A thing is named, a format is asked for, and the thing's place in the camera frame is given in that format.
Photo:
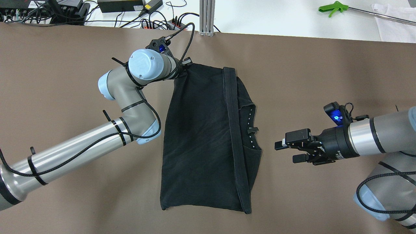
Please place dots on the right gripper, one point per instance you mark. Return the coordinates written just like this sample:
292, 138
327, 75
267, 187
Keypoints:
334, 143

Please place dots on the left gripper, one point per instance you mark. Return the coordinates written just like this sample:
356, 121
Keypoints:
186, 61

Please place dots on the black t-shirt with logo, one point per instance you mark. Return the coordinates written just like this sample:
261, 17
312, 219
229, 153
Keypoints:
210, 153

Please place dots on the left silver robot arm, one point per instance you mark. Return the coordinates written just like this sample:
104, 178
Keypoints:
138, 123

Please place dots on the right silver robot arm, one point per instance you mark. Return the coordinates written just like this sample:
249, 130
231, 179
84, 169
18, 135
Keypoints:
389, 191

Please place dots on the grey orange usb hub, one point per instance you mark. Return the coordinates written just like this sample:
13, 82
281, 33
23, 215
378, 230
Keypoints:
147, 24
175, 25

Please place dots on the black power adapter brick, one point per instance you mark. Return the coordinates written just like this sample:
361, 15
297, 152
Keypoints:
151, 7

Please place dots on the black flat box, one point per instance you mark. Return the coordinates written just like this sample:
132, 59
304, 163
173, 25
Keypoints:
107, 6

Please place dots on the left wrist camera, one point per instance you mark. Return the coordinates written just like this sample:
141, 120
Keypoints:
161, 45

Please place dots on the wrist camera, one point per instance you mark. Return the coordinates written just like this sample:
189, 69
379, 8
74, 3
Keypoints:
338, 114
161, 45

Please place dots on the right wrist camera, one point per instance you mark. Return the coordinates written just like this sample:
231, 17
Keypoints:
338, 114

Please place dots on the aluminium frame post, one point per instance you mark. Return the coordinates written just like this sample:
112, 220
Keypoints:
206, 24

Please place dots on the green handled reacher tool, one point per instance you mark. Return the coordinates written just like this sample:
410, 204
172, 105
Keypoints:
337, 6

